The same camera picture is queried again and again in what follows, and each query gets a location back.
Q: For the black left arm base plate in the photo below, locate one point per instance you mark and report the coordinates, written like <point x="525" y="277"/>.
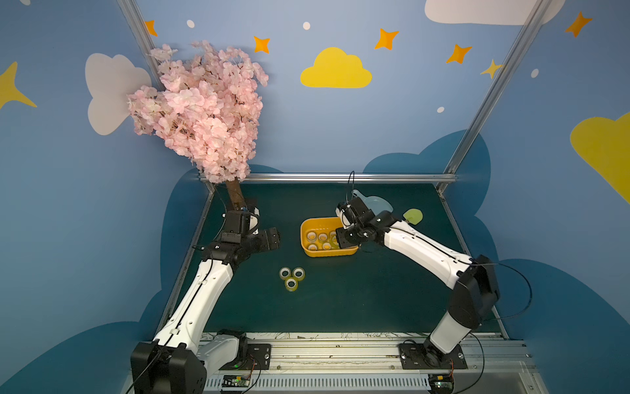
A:
<point x="252" y="356"/>

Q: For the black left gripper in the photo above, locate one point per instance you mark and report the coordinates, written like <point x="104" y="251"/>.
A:
<point x="268" y="239"/>

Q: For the yellow plastic storage box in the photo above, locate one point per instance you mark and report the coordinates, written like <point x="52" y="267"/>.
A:
<point x="320" y="225"/>

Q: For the aluminium right corner post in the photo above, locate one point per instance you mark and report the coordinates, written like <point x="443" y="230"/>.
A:
<point x="514" y="57"/>

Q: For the aluminium back horizontal bar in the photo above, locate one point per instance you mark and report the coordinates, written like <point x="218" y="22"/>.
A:
<point x="339" y="178"/>

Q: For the right green circuit board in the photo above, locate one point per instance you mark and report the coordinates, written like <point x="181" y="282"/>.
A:
<point x="441" y="383"/>

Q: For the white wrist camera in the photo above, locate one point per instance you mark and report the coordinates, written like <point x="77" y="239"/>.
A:
<point x="354" y="212"/>
<point x="238" y="224"/>

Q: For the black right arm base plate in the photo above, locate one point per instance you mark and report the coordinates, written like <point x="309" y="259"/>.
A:
<point x="417" y="356"/>

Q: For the light blue plastic dustpan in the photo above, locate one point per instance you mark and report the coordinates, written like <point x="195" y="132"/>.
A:
<point x="375" y="203"/>

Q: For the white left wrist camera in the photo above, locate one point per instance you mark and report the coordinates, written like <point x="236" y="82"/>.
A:
<point x="238" y="224"/>

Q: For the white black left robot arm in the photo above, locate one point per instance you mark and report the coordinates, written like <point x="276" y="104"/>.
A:
<point x="174" y="361"/>

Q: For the aluminium front rail frame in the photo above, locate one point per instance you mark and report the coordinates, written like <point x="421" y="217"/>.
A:
<point x="370" y="363"/>

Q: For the tape roll left cluster back-left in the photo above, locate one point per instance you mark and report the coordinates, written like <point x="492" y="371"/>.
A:
<point x="285" y="273"/>

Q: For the tape roll left cluster front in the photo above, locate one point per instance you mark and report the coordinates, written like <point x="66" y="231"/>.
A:
<point x="291" y="284"/>

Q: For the aluminium corner post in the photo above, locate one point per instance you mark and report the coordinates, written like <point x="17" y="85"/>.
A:
<point x="514" y="57"/>
<point x="135" y="21"/>

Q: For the pink cherry blossom tree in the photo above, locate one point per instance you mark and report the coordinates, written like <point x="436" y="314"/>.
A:
<point x="208" y="110"/>

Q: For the transparent tape roll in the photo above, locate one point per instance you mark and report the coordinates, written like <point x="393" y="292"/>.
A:
<point x="312" y="236"/>

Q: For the green circuit board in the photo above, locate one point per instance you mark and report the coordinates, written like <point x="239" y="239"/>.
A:
<point x="441" y="383"/>
<point x="235" y="382"/>

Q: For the aluminium left corner post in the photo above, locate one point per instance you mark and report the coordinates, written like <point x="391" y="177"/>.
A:
<point x="135" y="21"/>

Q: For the green spatula wooden handle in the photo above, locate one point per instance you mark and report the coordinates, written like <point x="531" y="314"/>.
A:
<point x="413" y="216"/>

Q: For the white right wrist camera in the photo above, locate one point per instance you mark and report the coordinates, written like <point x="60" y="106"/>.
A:
<point x="354" y="212"/>

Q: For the tape roll left cluster back-right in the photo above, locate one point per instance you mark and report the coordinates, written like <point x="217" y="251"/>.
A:
<point x="298" y="274"/>

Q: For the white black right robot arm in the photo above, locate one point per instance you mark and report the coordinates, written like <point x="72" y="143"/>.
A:
<point x="473" y="281"/>

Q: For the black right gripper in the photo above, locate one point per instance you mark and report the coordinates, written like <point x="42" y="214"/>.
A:
<point x="348" y="239"/>

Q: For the left green circuit board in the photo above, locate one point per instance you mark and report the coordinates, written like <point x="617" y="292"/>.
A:
<point x="235" y="382"/>

